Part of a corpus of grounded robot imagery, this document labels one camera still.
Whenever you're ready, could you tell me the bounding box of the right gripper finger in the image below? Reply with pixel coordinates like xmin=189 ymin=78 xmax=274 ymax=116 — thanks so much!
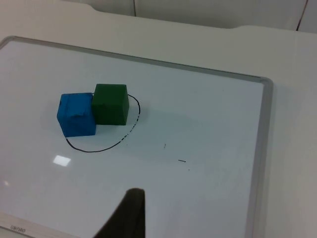
xmin=94 ymin=187 xmax=146 ymax=238

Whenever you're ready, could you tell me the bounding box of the green cube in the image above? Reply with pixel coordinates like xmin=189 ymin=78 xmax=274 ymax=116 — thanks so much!
xmin=91 ymin=83 xmax=130 ymax=126

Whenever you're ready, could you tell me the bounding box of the blue cube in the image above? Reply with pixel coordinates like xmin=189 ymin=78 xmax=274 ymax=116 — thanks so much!
xmin=56 ymin=92 xmax=97 ymax=137

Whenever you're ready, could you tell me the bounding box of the grey-framed whiteboard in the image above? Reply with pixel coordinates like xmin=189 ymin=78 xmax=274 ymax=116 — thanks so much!
xmin=0 ymin=36 xmax=274 ymax=238

